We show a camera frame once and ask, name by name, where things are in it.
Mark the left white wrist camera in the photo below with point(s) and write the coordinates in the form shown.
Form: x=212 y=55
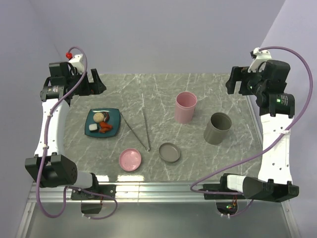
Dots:
x=76 y=61

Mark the round tan bun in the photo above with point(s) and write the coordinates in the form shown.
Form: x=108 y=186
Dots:
x=98 y=117

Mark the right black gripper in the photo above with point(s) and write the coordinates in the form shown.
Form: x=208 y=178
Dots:
x=237 y=75

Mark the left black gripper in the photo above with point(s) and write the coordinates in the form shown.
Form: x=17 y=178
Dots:
x=97 y=87

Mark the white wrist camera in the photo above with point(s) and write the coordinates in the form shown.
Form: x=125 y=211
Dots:
x=76 y=61
x=259 y=57

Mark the grey cylindrical container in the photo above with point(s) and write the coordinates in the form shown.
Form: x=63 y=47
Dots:
x=217 y=128

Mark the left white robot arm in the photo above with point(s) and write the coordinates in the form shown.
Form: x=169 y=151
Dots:
x=49 y=167

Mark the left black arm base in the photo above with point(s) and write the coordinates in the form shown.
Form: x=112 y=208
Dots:
x=92 y=198

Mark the pink cylindrical container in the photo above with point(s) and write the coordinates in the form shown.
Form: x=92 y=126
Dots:
x=185 y=104

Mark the teal square plate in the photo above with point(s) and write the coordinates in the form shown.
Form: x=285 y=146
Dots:
x=114 y=120

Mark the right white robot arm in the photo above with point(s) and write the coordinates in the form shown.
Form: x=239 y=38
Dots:
x=274 y=181

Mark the white rice cake cube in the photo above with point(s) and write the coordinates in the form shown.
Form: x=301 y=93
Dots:
x=93 y=128

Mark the dark red octopus tentacle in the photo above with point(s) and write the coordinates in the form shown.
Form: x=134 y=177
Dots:
x=106 y=116

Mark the pink round lid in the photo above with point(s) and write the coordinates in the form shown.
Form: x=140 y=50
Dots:
x=130 y=159

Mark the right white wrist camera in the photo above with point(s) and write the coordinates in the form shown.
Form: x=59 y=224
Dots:
x=259 y=57

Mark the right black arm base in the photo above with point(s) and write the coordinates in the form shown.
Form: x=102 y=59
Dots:
x=226 y=204

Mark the grey round lid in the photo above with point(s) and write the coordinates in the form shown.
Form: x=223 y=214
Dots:
x=169 y=152

